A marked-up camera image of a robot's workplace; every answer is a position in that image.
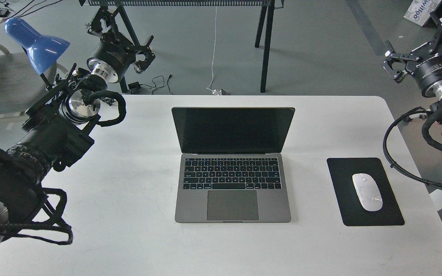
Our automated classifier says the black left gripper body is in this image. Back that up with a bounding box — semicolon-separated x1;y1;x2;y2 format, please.
87;33;136;83

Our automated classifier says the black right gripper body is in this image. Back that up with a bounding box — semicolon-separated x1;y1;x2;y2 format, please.
405;43;442;97

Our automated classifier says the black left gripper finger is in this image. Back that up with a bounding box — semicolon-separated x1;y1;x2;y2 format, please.
127;36;156;74
87;7;124;43

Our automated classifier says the grey laptop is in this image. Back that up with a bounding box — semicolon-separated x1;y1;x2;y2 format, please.
172;107;296;223

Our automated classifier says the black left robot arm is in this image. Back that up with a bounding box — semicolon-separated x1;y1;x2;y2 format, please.
0;0;155;245

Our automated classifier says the black power adapter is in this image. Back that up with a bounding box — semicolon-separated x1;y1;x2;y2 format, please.
128;82;142;95

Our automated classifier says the white cardboard box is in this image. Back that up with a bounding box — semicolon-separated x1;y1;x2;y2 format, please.
403;0;442;27

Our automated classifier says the blue desk lamp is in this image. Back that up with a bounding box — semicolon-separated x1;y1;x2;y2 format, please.
5;17;70;89

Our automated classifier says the grey white chair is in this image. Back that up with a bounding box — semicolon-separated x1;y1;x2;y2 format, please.
0;17;70;152

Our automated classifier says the black mouse pad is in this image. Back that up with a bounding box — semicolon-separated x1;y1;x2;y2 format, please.
327;158;404;227

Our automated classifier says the white computer mouse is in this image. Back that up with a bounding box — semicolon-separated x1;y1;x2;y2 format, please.
351;173;383;212

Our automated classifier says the black cable on floor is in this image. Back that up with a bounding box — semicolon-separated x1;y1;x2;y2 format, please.
152;74;174;95

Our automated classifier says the white hanging cable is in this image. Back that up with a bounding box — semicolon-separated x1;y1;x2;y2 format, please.
206;6;230;96

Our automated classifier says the black braided cable right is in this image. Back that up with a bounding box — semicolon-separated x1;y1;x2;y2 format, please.
383;107;442;197

